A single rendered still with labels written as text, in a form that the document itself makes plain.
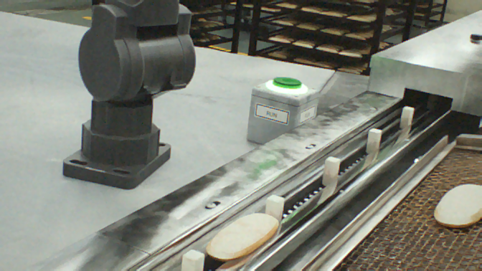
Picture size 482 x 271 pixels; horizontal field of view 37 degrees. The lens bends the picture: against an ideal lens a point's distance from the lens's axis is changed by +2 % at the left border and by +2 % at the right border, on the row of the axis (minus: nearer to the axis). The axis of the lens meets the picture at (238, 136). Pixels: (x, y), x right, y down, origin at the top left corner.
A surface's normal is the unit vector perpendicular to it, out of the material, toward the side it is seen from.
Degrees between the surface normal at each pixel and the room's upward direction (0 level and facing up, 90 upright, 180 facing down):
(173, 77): 90
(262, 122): 90
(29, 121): 0
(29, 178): 0
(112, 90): 90
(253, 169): 0
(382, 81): 90
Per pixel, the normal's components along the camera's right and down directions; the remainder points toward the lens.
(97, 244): 0.11, -0.94
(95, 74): -0.70, 0.16
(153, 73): 0.68, 0.45
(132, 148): 0.48, 0.33
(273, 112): -0.50, 0.23
